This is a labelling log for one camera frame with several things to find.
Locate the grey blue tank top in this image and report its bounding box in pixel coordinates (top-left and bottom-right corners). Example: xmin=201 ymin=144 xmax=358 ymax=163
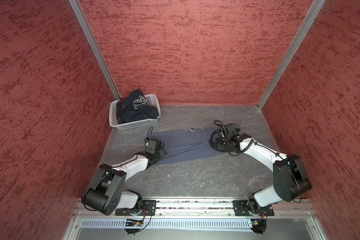
xmin=152 ymin=127 xmax=228 ymax=166

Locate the dark navy tank top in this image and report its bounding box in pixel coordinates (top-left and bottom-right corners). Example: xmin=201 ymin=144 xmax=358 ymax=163
xmin=116 ymin=89 xmax=160 ymax=124

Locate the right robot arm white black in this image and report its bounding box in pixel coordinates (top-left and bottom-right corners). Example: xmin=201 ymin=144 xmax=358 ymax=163
xmin=211 ymin=135 xmax=313 ymax=216

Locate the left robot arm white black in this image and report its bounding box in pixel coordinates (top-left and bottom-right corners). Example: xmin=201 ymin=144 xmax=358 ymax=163
xmin=81 ymin=149 xmax=167 ymax=216

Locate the white plastic laundry basket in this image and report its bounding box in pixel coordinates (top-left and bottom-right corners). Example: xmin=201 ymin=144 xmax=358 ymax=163
xmin=109 ymin=94 xmax=161 ymax=131

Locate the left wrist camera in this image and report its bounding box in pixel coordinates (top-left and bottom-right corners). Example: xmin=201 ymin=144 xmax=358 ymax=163
xmin=145 ymin=138 xmax=163 ymax=155

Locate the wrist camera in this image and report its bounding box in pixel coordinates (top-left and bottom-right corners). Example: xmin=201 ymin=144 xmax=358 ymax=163
xmin=214 ymin=120 xmax=240 ymax=140
xmin=145 ymin=138 xmax=163 ymax=155

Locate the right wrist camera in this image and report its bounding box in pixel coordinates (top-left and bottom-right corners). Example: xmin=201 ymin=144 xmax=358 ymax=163
xmin=214 ymin=120 xmax=240 ymax=140

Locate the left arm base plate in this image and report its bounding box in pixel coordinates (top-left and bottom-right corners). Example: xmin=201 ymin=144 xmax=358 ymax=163
xmin=115 ymin=200 xmax=157 ymax=217

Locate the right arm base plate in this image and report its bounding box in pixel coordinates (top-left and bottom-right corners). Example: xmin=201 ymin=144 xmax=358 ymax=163
xmin=233 ymin=200 xmax=275 ymax=217

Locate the left connector board with wires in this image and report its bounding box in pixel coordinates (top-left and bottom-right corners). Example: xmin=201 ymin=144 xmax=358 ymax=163
xmin=124 ymin=207 xmax=153 ymax=235

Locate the connector board with wires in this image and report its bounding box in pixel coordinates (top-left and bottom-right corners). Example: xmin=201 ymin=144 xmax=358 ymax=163
xmin=251 ymin=212 xmax=268 ymax=235
xmin=124 ymin=207 xmax=153 ymax=235

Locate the perforated cable duct strip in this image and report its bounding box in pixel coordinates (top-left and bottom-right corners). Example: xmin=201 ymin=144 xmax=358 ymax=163
xmin=80 ymin=218 xmax=252 ymax=231

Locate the aluminium front rail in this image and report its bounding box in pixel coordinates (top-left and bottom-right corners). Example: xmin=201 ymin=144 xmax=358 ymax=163
xmin=73 ymin=197 xmax=317 ymax=218

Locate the right connector board with wires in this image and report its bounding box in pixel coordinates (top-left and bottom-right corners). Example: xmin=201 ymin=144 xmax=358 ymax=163
xmin=251 ymin=212 xmax=268 ymax=235

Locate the right corner aluminium post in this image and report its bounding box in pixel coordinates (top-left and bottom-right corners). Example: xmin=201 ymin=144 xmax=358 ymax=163
xmin=257 ymin=0 xmax=326 ymax=112

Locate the corner aluminium post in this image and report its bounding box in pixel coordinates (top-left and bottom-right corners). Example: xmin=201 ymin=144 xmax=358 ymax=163
xmin=257 ymin=0 xmax=326 ymax=112
xmin=69 ymin=0 xmax=121 ymax=100

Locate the left corner aluminium post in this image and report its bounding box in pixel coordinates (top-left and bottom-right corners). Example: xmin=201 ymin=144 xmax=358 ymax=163
xmin=69 ymin=0 xmax=121 ymax=100

